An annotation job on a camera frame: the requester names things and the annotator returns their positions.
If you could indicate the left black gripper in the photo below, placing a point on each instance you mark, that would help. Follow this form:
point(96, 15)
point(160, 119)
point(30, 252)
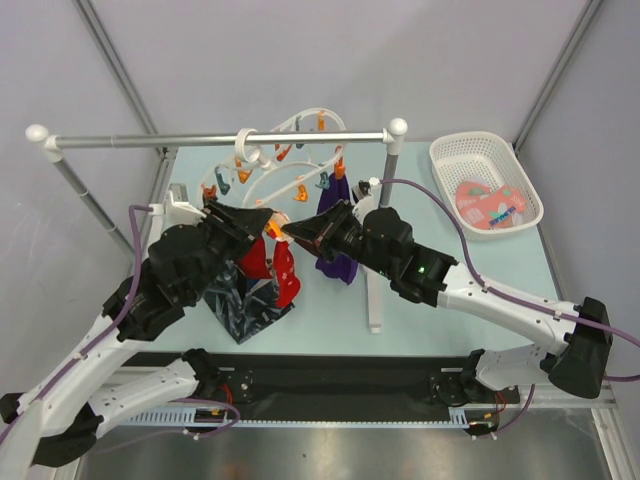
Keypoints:
point(242, 225)

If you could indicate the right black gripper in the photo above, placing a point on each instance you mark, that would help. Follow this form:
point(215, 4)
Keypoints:
point(333, 230)

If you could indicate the santa christmas sock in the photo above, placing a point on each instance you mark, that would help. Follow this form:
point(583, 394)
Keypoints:
point(283, 261)

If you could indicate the red sock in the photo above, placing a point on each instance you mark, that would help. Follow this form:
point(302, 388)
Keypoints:
point(254, 264)

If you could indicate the white round clip hanger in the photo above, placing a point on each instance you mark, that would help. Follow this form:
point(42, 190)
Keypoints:
point(219, 179)

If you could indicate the pink sock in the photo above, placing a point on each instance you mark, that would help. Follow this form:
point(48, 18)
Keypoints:
point(486, 209)

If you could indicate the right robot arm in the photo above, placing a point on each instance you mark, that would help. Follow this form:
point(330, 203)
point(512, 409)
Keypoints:
point(569, 344)

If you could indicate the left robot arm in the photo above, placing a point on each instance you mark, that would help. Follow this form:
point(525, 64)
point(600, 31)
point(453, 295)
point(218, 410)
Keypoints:
point(63, 416)

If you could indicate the purple cloth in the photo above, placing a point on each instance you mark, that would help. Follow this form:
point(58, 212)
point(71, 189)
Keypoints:
point(342, 268)

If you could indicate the dark patterned shorts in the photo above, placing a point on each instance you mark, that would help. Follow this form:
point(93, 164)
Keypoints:
point(243, 306)

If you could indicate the white silver clothes rack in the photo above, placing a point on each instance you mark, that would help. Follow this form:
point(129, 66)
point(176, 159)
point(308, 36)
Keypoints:
point(54, 146)

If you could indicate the white plastic basket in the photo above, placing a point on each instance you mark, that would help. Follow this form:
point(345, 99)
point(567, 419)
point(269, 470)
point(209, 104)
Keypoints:
point(485, 158)

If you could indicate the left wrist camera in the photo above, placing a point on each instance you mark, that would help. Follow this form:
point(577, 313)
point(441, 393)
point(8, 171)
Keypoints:
point(175, 208)

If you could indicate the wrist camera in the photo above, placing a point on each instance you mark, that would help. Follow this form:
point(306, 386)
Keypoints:
point(364, 194)
point(175, 208)

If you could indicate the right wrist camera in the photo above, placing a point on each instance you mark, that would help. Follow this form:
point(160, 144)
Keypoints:
point(364, 194)

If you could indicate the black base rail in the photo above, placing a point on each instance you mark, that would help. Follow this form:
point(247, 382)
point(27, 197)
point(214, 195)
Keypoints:
point(310, 388)

